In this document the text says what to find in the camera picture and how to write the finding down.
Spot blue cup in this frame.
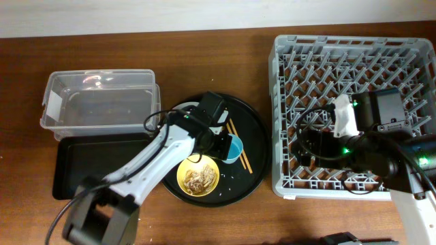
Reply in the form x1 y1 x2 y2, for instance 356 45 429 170
223 134 243 164

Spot yellow bowl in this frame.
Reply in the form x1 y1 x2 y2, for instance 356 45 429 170
176 154 220 197

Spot food scraps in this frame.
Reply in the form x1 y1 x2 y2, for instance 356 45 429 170
183 165 217 196

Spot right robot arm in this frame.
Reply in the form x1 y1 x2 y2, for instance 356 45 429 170
291 88 435 244

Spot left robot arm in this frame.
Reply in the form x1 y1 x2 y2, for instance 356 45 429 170
62 92 231 244

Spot grey dishwasher rack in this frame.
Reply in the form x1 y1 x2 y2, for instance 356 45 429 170
268 35 435 201

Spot left wooden chopstick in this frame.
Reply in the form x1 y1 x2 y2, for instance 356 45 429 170
225 122 247 169

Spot wooden chopstick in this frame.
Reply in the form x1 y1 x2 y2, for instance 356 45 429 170
230 119 253 174
225 122 247 169

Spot grey plate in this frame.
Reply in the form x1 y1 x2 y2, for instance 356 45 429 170
172 101 229 125

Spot round black tray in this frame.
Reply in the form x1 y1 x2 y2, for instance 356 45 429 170
162 93 272 208

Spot right wooden chopstick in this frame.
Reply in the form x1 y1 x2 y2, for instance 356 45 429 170
230 119 253 174

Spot black rectangular tray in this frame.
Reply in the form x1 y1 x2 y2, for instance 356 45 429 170
52 133 151 200

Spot clear plastic bin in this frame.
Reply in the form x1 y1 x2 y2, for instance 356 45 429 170
40 69 161 141

